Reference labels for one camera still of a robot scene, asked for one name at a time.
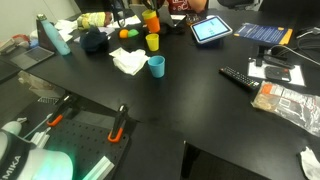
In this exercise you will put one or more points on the yellow plastic cup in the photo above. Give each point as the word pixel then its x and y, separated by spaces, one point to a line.
pixel 152 41
pixel 148 14

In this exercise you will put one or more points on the blue plastic cup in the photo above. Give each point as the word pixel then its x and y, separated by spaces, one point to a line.
pixel 157 66

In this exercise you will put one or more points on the orange plastic cup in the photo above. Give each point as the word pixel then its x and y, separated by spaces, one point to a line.
pixel 153 24

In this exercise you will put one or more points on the white cloth towel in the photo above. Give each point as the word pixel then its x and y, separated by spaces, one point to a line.
pixel 129 62

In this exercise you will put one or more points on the green ball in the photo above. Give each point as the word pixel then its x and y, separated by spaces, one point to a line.
pixel 132 33

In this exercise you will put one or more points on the orange ball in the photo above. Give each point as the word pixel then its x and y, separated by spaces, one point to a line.
pixel 123 33

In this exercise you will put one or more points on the long black tv remote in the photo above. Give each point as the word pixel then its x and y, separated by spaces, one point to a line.
pixel 239 78

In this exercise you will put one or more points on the white tablet on stand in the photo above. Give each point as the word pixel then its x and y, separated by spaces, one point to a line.
pixel 210 29

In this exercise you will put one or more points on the dark blue cloth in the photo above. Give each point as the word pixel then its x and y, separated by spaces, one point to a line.
pixel 94 40

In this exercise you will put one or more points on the person in red shirt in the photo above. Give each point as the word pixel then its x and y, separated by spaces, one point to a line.
pixel 196 6

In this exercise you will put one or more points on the black perforated mounting board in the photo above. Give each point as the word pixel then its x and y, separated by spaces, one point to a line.
pixel 86 144

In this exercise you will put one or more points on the potato chip bag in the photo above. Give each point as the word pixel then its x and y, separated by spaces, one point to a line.
pixel 96 19

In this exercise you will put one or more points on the teal water bottle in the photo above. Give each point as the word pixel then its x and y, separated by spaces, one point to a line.
pixel 53 35

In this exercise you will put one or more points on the black remote on white paper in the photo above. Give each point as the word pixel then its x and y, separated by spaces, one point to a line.
pixel 271 72

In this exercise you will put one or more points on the grey open laptop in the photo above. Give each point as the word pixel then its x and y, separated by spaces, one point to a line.
pixel 31 57

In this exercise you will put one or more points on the blue and yellow booklet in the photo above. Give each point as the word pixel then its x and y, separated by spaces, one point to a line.
pixel 268 34

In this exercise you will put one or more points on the clear plastic snack bag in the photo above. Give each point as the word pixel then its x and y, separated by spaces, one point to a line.
pixel 302 110

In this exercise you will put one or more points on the crumpled white paper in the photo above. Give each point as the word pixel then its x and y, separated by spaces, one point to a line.
pixel 309 164

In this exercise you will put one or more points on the orange handled clamp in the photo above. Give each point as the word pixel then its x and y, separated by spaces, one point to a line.
pixel 119 122
pixel 62 106

